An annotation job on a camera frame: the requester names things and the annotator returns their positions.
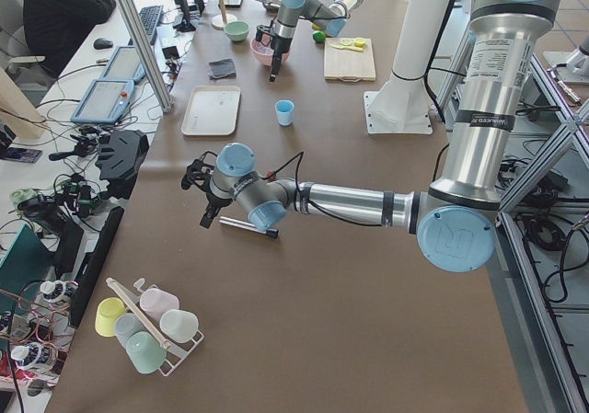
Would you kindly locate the light blue plastic cup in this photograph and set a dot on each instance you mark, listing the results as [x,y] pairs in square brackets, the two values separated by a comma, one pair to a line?
[284,110]

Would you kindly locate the tea bottle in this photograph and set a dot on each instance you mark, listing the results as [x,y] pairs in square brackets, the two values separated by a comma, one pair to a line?
[58,293]

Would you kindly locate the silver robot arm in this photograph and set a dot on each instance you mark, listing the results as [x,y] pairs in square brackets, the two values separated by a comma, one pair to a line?
[330,18]
[451,219]

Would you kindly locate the grey cup in rack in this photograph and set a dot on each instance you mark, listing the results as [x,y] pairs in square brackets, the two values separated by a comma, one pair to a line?
[125,326]

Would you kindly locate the yellow cup in rack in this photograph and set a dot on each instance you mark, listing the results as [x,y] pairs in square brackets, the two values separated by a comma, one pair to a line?
[108,311]

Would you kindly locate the wooden glass stand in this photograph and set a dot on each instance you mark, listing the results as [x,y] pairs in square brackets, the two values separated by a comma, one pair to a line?
[223,18]

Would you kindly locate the pink cup in rack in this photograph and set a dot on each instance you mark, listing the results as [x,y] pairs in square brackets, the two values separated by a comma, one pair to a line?
[155,302]

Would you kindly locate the green lime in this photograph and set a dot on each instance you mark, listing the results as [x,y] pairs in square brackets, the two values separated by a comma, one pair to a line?
[319,36]

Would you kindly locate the black computer mouse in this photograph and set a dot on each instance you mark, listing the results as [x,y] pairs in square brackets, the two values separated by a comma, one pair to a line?
[102,44]

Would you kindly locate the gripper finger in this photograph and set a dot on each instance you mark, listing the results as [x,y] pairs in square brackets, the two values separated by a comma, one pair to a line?
[277,63]
[272,76]
[208,216]

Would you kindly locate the grey folded cloth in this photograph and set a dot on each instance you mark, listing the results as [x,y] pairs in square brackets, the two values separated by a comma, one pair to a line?
[222,69]

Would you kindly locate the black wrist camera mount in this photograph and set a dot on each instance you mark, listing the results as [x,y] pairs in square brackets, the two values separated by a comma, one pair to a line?
[264,35]

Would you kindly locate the yellow plastic knife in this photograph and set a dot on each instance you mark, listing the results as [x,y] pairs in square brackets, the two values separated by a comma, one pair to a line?
[346,47]

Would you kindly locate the green bowl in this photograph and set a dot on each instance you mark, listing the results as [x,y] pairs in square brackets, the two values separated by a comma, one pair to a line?
[237,30]

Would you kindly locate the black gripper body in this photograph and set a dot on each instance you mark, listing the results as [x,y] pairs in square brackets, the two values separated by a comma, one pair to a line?
[278,45]
[214,200]

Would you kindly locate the aluminium frame post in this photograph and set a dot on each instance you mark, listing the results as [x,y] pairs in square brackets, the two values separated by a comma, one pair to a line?
[145,52]

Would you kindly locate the white wire cup rack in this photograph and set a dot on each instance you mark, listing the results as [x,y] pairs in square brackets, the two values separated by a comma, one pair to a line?
[177,353]

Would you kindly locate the cream rabbit tray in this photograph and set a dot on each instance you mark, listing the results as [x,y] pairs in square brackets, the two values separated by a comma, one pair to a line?
[211,111]

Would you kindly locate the person in background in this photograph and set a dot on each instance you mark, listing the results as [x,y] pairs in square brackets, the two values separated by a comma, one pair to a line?
[55,29]

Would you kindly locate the pink bowl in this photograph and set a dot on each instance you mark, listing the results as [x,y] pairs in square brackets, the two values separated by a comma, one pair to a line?
[262,53]

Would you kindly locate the steel ice scoop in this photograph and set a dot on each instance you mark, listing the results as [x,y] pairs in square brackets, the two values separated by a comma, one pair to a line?
[270,5]

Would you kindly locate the blue teach pendant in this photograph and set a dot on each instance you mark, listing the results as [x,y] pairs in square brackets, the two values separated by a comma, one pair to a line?
[124,63]
[104,102]

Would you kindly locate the wooden cutting board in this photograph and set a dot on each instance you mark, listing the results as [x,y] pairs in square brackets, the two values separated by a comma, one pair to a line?
[348,66]

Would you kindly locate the green cup in rack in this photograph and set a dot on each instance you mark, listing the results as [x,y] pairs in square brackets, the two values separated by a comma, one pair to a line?
[145,352]

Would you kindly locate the white cup in rack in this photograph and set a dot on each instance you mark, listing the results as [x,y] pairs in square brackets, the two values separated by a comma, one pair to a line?
[179,325]

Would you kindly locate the black keyboard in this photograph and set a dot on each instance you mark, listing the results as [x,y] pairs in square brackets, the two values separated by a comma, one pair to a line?
[150,18]

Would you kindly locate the steel muddler black tip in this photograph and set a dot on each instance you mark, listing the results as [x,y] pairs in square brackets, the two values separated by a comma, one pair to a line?
[271,232]

